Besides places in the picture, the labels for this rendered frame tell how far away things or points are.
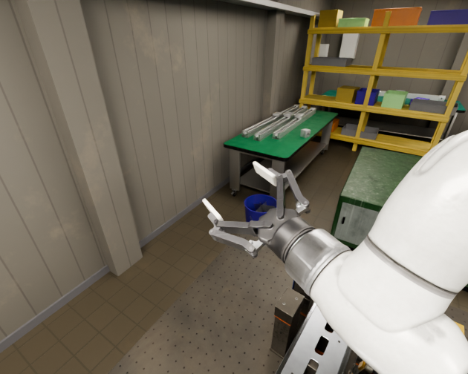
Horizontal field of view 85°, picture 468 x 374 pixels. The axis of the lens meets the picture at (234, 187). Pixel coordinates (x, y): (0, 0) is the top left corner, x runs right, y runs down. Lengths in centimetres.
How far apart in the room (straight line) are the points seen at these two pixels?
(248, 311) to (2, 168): 174
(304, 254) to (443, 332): 16
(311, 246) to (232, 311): 120
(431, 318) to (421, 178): 14
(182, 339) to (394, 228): 129
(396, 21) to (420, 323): 529
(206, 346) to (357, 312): 117
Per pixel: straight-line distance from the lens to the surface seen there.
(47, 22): 207
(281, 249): 41
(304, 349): 114
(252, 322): 152
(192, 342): 148
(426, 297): 34
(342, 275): 35
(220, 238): 47
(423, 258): 32
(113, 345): 242
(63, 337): 263
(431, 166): 34
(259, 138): 347
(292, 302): 120
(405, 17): 549
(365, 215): 278
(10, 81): 212
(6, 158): 215
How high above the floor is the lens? 199
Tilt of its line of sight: 30 degrees down
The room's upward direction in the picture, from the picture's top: straight up
